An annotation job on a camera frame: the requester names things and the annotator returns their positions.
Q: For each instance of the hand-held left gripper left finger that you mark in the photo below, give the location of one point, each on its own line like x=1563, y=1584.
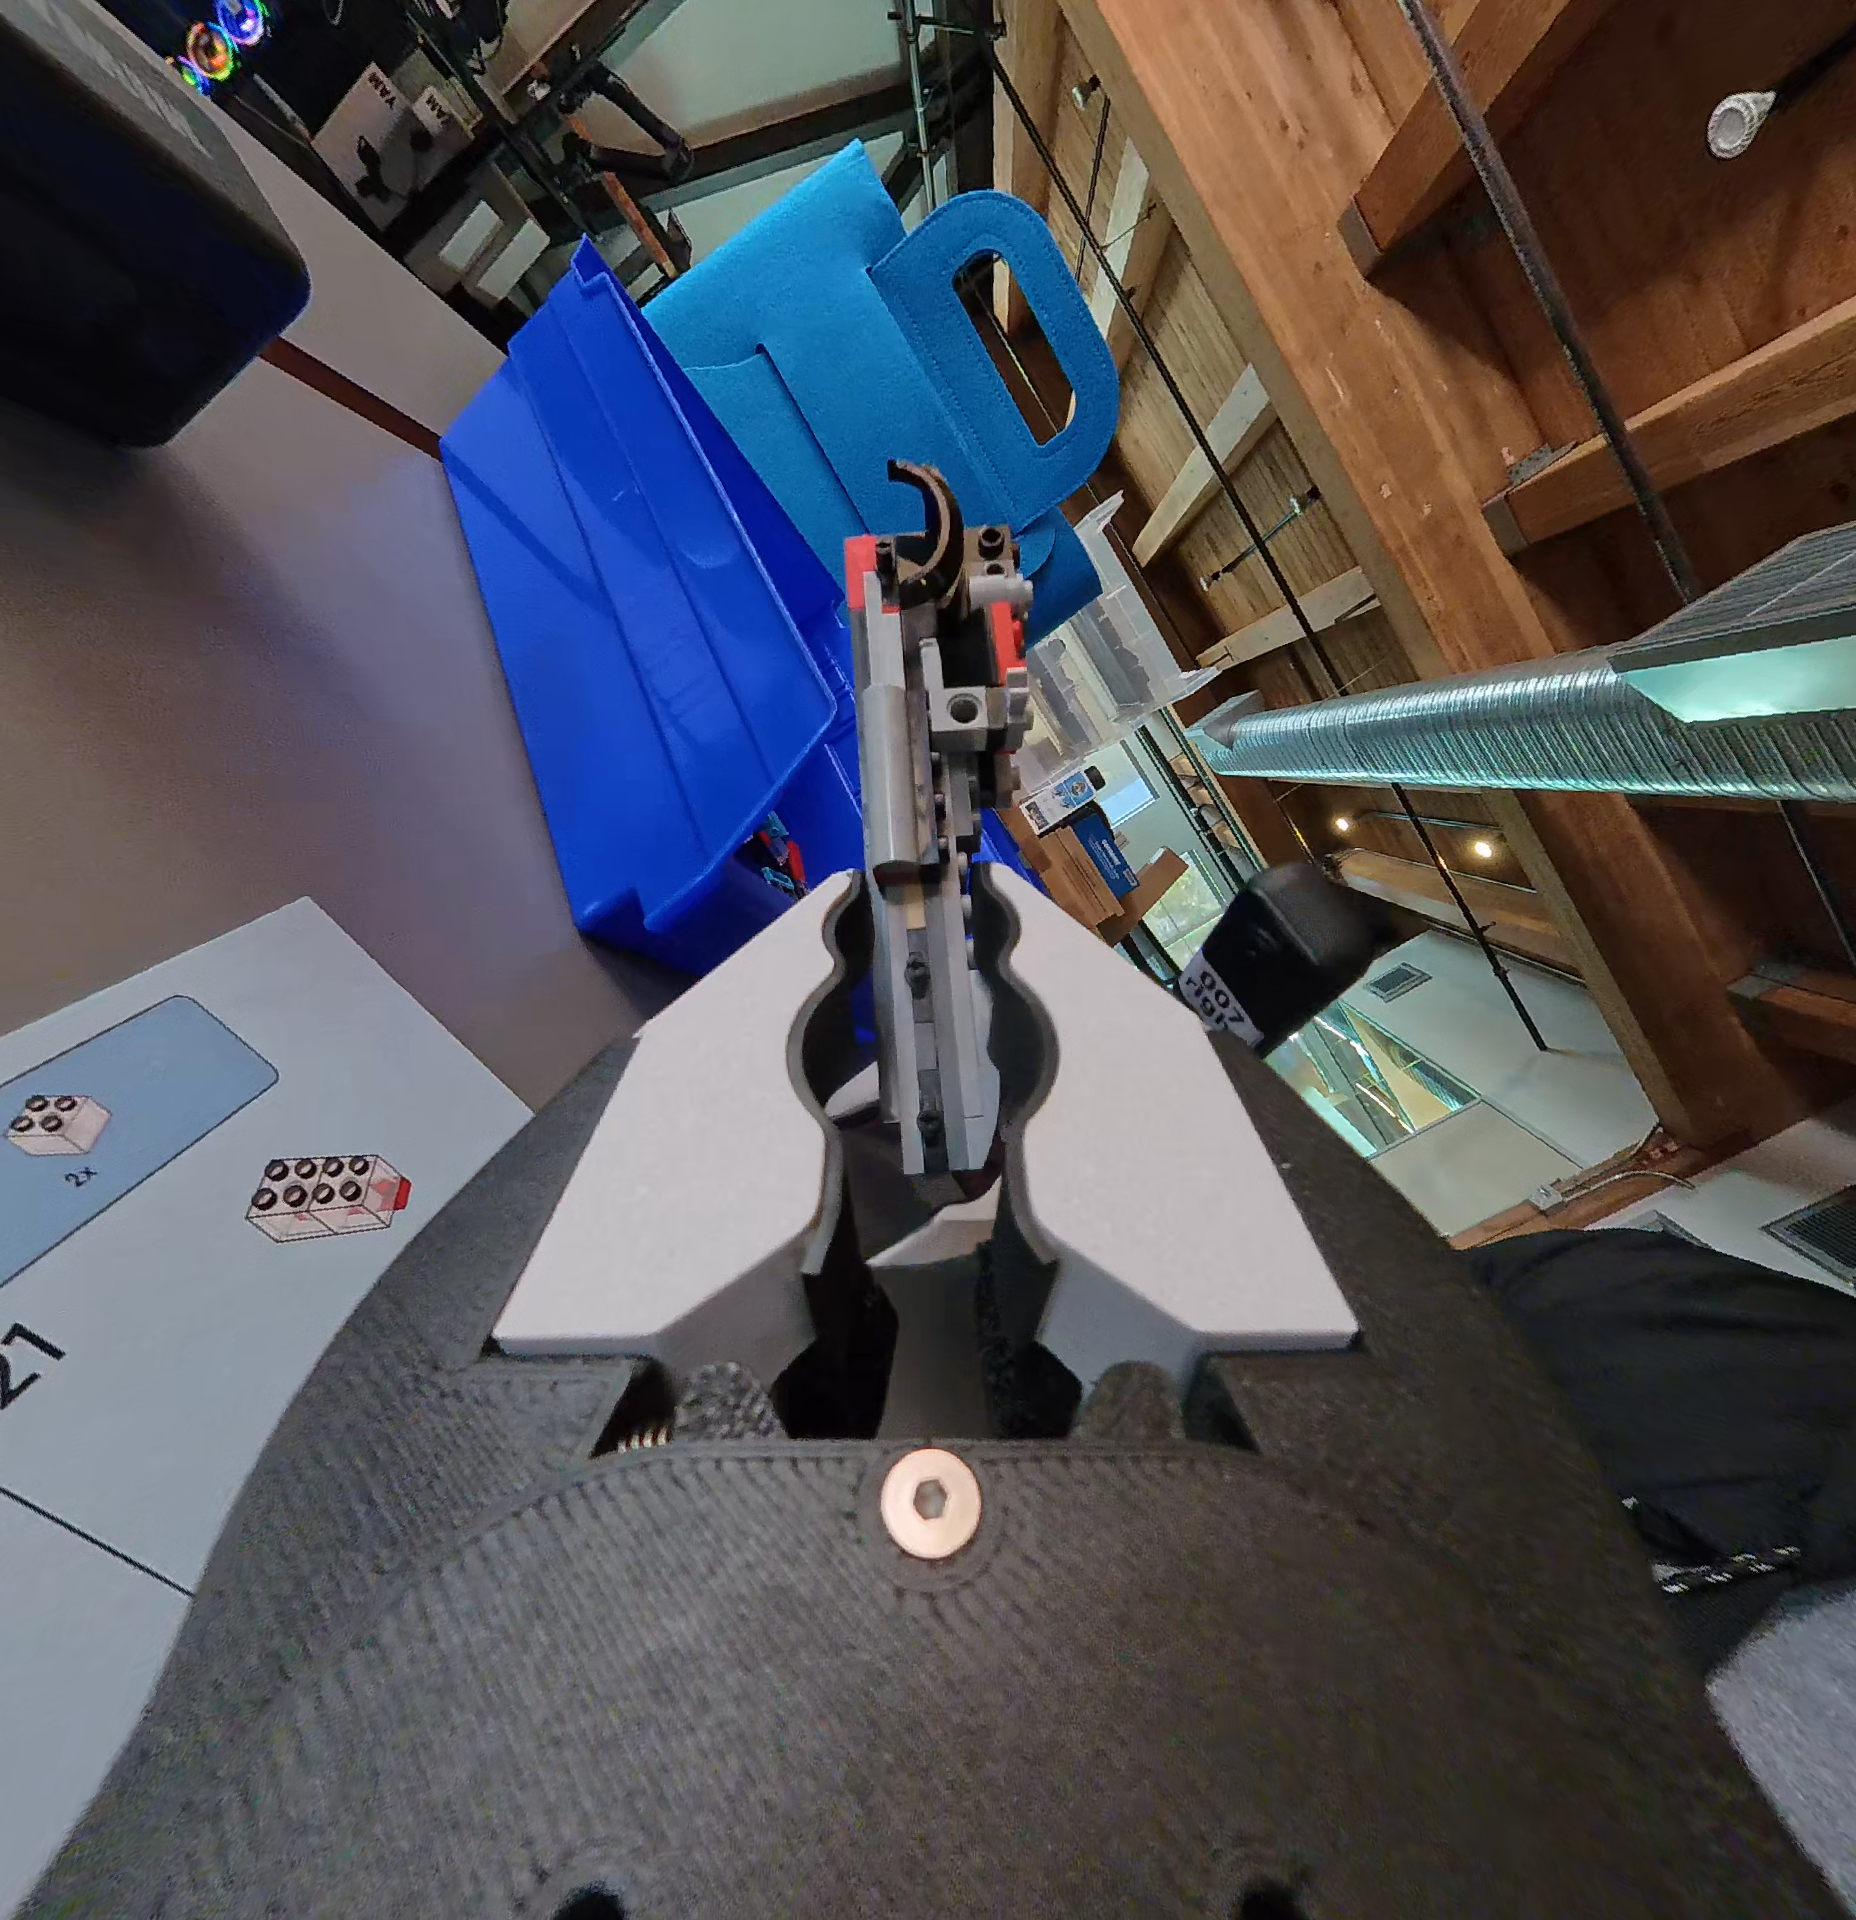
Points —
x=659, y=1201

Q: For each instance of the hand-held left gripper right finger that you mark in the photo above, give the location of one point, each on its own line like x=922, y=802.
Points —
x=1183, y=1201

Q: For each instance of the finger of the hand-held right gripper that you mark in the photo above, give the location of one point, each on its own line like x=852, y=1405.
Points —
x=935, y=1320

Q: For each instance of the pile of toy bricks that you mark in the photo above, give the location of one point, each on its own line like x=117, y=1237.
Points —
x=775, y=852

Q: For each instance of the grey toy brick vehicle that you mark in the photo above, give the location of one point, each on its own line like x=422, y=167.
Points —
x=913, y=840

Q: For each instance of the blue product box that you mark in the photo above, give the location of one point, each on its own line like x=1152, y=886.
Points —
x=1101, y=855

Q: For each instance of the clear plastic drawer stack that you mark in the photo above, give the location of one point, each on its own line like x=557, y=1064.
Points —
x=1139, y=631

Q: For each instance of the printed instruction sheet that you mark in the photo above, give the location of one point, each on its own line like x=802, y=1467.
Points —
x=193, y=1351

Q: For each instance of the blue felt bag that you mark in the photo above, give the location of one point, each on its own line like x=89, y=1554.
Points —
x=808, y=329

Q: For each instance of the person's grey hoodie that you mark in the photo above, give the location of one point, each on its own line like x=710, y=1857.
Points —
x=1811, y=1727

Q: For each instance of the black digital timer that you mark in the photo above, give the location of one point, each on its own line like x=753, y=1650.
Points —
x=101, y=255

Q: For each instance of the rainbow-lit computer case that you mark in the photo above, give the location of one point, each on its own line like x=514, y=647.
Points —
x=223, y=39

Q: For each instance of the silver air duct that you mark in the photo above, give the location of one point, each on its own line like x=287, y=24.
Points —
x=1543, y=735

